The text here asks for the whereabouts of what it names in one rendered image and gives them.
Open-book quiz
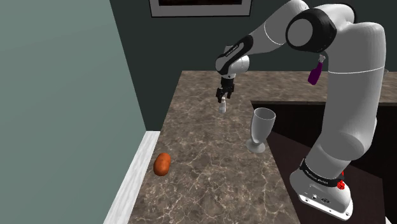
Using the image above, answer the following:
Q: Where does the grey footed cup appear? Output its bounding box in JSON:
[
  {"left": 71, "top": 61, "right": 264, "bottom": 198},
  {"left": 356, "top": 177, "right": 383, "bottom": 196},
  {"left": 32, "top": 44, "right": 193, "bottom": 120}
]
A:
[{"left": 245, "top": 107, "right": 277, "bottom": 154}]

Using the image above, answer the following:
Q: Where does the dark robot stand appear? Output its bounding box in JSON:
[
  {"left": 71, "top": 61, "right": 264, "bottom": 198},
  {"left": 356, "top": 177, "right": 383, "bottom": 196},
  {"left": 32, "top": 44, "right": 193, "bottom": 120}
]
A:
[{"left": 266, "top": 130, "right": 387, "bottom": 224}]

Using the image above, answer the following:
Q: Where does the purple spray bottle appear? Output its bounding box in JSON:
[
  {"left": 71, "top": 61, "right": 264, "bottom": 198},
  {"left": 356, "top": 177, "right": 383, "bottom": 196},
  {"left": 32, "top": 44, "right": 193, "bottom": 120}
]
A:
[{"left": 307, "top": 54, "right": 326, "bottom": 86}]

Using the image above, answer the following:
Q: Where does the white-framed wall picture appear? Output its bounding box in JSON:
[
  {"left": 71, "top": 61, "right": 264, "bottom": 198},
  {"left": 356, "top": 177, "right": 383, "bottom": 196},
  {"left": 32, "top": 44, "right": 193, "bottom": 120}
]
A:
[{"left": 148, "top": 0, "right": 253, "bottom": 18}]

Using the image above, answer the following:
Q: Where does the orange-brown potato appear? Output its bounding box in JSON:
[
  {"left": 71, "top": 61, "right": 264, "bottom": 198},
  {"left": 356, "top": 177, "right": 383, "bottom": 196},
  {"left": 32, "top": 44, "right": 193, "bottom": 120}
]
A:
[{"left": 153, "top": 152, "right": 172, "bottom": 178}]

